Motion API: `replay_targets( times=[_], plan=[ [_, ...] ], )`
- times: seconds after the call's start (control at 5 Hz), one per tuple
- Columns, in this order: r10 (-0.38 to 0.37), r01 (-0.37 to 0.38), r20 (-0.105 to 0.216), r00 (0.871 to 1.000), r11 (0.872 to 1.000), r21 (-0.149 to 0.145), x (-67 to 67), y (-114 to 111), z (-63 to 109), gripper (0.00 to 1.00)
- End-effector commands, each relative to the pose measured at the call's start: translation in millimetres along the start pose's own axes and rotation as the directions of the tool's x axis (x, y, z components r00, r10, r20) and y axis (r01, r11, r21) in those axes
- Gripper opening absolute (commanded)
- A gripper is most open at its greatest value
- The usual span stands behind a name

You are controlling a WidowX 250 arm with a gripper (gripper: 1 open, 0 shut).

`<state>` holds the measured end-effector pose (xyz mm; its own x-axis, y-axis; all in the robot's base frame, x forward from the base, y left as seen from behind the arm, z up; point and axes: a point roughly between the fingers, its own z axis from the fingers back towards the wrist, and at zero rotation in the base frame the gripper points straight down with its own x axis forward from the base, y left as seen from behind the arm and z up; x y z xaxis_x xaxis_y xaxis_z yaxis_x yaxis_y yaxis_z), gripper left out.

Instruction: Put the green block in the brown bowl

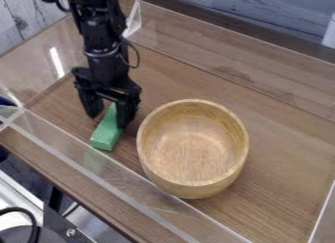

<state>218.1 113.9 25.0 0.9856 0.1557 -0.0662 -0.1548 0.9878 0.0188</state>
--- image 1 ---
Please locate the blue object at left edge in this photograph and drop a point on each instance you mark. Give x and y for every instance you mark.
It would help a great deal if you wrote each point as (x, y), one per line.
(5, 102)

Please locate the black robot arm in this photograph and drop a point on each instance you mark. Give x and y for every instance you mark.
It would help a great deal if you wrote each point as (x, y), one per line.
(100, 23)

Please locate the green rectangular block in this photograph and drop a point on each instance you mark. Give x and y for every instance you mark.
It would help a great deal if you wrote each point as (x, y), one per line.
(106, 132)

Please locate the brown wooden bowl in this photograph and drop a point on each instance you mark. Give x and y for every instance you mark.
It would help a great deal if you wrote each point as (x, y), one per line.
(192, 146)

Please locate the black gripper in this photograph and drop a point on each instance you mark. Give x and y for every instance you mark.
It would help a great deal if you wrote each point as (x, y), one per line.
(104, 80)

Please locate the black metal table leg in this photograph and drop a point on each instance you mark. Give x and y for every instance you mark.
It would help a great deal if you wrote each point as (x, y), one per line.
(54, 199)

